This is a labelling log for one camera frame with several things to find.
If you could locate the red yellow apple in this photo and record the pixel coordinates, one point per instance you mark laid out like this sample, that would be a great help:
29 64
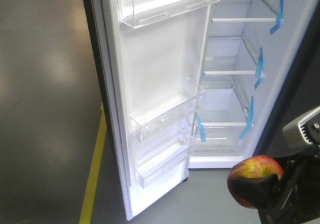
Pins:
253 167

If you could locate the dark grey fridge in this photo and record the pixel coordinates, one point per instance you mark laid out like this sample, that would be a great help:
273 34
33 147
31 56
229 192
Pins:
251 46

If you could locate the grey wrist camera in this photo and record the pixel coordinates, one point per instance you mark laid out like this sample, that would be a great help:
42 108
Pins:
304 130

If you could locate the clear middle door bin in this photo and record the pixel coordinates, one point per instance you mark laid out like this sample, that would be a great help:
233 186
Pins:
153 120

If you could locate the clear lower door bin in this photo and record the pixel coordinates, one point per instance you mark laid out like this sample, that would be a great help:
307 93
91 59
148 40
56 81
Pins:
166 155

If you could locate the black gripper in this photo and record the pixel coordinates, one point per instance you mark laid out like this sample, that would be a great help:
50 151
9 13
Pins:
294 198

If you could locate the white fridge door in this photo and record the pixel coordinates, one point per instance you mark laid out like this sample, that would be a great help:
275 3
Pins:
136 69

